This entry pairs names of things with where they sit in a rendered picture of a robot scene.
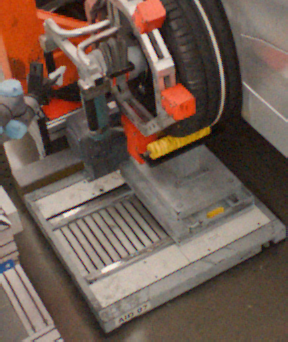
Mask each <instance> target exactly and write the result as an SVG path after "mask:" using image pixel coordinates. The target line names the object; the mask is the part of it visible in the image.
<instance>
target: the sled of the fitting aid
mask: <svg viewBox="0 0 288 342"><path fill-rule="evenodd" d="M119 169H120V174H121V176H122V177H123V179H124V180H125V181H126V182H127V184H128V186H130V188H131V189H132V190H133V191H134V192H135V194H136V195H137V196H138V197H139V198H140V199H141V201H142V203H143V204H144V205H145V206H146V207H147V208H148V209H149V210H150V211H151V213H152V214H153V216H154V217H155V218H156V219H157V220H158V222H159V223H160V224H161V225H162V226H163V227H164V229H165V230H166V232H167V233H168V234H170V236H171V237H172V238H173V239H174V242H176V243H177V244H178V246H179V247H180V246H182V245H184V244H185V243H187V242H189V241H193V240H195V239H196V238H198V237H200V236H202V235H204V234H206V233H207V232H209V231H211V230H214V229H216V228H218V227H219V226H221V225H223V224H225V223H227V222H229V221H230V220H232V219H234V218H237V217H239V216H241V215H243V214H245V213H247V212H249V211H250V210H252V209H254V196H253V195H252V194H251V192H250V191H249V190H248V189H247V188H245V187H244V186H243V184H242V183H241V190H239V191H237V192H235V193H233V194H232V195H230V196H228V197H226V198H224V199H222V200H220V201H218V202H214V203H212V204H211V205H209V206H207V207H205V208H203V209H201V210H200V211H198V212H196V213H194V214H190V215H188V216H187V217H185V218H183V219H181V220H179V221H177V220H176V217H175V216H173V215H172V213H171V212H170V211H169V210H168V209H167V207H166V206H165V205H164V204H163V203H162V201H161V200H160V199H159V198H158V197H157V196H156V195H155V194H154V192H153V190H152V189H151V188H150V187H149V186H147V184H146V183H145V182H144V181H143V180H142V178H141V176H140V175H138V173H137V172H136V171H135V170H134V169H133V168H132V166H131V165H130V162H129V159H127V160H126V161H123V162H119Z"/></svg>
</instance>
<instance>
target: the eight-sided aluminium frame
mask: <svg viewBox="0 0 288 342"><path fill-rule="evenodd" d="M109 1H110V2H111V3H113V4H114V5H115V6H117V8H118V9H119V10H120V11H121V12H123V13H124V14H125V15H126V16H127V18H128V19H129V22H130V24H131V26H132V28H133V31H134V32H135V34H136V36H137V38H138V40H139V42H140V44H141V48H142V50H143V52H144V54H145V56H146V58H147V60H148V62H149V65H150V67H151V70H152V73H153V80H154V87H155V103H156V110H157V117H156V118H154V117H153V116H152V115H151V114H150V113H149V112H148V111H147V109H146V108H144V107H143V106H142V105H141V103H140V102H139V101H138V100H137V99H136V98H135V97H134V96H133V94H131V92H130V91H129V88H128V86H127V82H126V81H125V82H123V83H120V84H119V86H120V89H121V91H122V92H120V93H119V91H118V89H117V87H116V85H115V86H113V87H112V91H111V93H112V95H113V101H114V102H115V104H116V106H117V107H118V108H119V110H122V111H123V112H124V114H125V115H126V116H127V118H128V119H129V120H130V121H131V122H132V123H133V124H134V125H135V126H136V127H137V128H138V129H139V130H140V131H141V135H144V136H145V137H146V136H149V135H154V134H155V133H157V132H160V131H162V130H163V129H164V128H166V127H168V126H169V125H170V124H172V123H174V122H175V121H174V120H173V119H172V118H171V117H170V116H169V114H168V113H167V112H166V111H165V110H164V109H163V108H162V103H161V94H160V92H161V91H164V90H165V85H164V77H165V84H166V89H168V88H170V87H172V86H174V85H176V80H175V72H176V71H175V67H174V64H173V61H172V58H171V55H169V54H168V50H167V48H166V46H165V44H164V42H163V40H162V38H161V36H160V34H159V32H158V30H157V29H156V30H154V31H149V32H148V33H149V35H150V37H151V40H152V42H153V43H154V47H155V49H156V52H157V54H158V55H159V58H157V57H156V55H155V53H154V49H153V47H152V45H151V43H150V41H149V39H148V37H147V35H146V33H144V34H141V32H140V31H139V30H138V28H137V26H136V24H135V22H134V21H133V20H132V14H133V12H134V10H135V7H136V5H137V4H138V3H140V2H143V1H142V0H127V1H126V0H109ZM105 4H106V0H85V3H84V5H85V9H84V10H85V12H86V15H87V20H88V25H92V24H94V23H96V20H95V13H97V18H98V23H100V22H102V21H104V20H106V18H105ZM108 40H109V37H108V38H106V39H104V40H103V41H102V43H101V44H100V42H98V43H96V44H92V46H91V49H92V51H94V50H96V49H99V45H102V44H103V43H106V42H107V41H108ZM129 105H131V106H132V108H134V109H135V110H136V112H137V113H138V114H139V115H140V116H141V118H142V120H143V121H144V122H143V121H142V120H141V118H140V117H139V116H138V115H137V114H136V112H135V111H134V110H133V109H132V108H130V107H129Z"/></svg>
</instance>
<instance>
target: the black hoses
mask: <svg viewBox="0 0 288 342"><path fill-rule="evenodd" d="M127 36H128V38H129V39H130V40H131V41H135V40H137V37H136V36H135V35H134V34H133V33H132V32H131V31H130V32H128V33H127ZM99 49H100V50H101V52H102V56H103V59H104V62H105V65H106V67H107V70H106V76H107V77H108V78H109V79H110V80H113V79H114V78H116V77H119V76H121V75H124V74H126V73H128V72H130V71H133V70H135V65H134V64H133V63H132V62H131V61H129V62H128V43H127V41H126V39H125V38H122V37H119V38H117V39H115V38H110V39H109V40H108V41H107V42H106V43H103V44H102V45H99ZM111 54H112V55H111Z"/></svg>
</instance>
